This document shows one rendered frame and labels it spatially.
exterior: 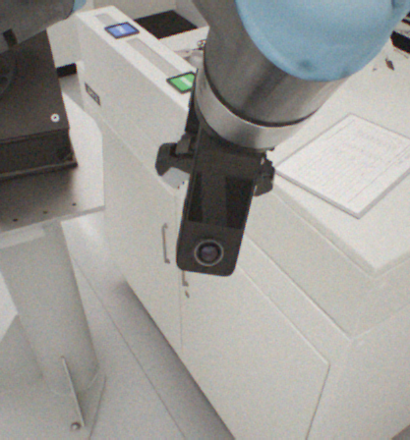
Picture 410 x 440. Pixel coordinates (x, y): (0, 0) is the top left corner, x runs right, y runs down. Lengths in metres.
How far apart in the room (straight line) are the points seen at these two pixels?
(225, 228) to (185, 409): 1.24
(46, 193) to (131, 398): 0.82
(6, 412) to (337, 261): 1.19
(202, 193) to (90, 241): 1.67
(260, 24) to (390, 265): 0.49
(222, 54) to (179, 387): 1.42
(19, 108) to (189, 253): 0.64
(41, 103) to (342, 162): 0.52
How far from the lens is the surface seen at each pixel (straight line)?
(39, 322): 1.34
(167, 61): 1.04
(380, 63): 1.22
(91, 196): 0.94
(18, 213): 0.94
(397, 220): 0.71
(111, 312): 1.78
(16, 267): 1.19
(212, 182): 0.36
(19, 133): 0.96
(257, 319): 0.96
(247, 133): 0.30
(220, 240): 0.37
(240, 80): 0.25
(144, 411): 1.59
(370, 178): 0.76
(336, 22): 0.20
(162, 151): 0.43
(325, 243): 0.69
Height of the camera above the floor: 1.42
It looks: 44 degrees down
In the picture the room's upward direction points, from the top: straight up
